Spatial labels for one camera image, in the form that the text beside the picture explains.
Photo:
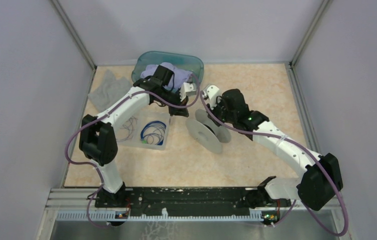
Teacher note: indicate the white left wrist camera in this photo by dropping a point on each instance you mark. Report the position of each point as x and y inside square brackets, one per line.
[187, 89]

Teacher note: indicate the teal plastic basin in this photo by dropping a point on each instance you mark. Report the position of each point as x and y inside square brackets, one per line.
[181, 61]

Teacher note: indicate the lavender cloth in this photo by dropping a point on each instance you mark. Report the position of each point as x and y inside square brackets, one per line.
[180, 75]

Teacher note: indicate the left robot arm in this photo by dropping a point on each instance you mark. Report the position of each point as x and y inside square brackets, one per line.
[97, 139]

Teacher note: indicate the white slotted cable duct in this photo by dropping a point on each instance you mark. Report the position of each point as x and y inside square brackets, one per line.
[113, 216]

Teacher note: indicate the white perforated cable spool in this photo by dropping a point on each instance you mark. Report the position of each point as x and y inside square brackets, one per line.
[207, 133]

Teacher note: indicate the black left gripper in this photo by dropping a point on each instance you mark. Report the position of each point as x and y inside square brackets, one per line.
[177, 111]

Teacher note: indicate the clear plastic divided tray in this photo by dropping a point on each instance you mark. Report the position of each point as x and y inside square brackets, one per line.
[129, 133]

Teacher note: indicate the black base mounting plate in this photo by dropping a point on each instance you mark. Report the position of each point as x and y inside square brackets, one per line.
[189, 202]

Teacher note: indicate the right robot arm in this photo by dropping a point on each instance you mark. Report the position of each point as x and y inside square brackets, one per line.
[318, 177]

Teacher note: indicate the clear plastic bag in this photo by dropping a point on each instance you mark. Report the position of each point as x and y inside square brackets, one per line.
[110, 90]

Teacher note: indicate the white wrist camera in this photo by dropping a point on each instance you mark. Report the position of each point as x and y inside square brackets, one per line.
[211, 93]
[187, 89]

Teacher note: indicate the blue cable coil green connector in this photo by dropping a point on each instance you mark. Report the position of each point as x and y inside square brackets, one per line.
[153, 133]

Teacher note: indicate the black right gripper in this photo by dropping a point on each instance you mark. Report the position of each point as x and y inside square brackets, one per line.
[220, 102]

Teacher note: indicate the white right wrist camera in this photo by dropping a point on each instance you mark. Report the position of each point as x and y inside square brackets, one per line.
[211, 93]

